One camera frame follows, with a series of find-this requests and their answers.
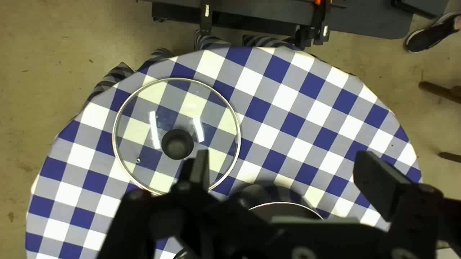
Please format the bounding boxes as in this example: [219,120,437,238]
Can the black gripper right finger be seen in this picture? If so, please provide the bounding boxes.
[353,149,444,235]

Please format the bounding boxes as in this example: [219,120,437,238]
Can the blue white checked tablecloth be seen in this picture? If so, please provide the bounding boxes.
[26,31,424,259]

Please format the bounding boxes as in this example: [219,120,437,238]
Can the black orange bar clamp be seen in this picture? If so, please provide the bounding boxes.
[197,0,216,34]
[294,0,334,48]

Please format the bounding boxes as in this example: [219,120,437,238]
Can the round glass pot lid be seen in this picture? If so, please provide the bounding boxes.
[111,76,242,195]

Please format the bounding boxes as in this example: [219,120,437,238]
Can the black sneaker white sole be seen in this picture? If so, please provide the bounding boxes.
[402,11,461,53]

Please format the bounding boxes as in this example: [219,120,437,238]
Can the black cooking pot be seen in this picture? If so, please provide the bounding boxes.
[229,178,328,222]

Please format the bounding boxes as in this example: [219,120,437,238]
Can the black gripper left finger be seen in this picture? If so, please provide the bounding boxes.
[184,148,212,199]

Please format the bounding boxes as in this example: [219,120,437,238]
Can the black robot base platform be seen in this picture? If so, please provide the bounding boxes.
[150,0,415,40]

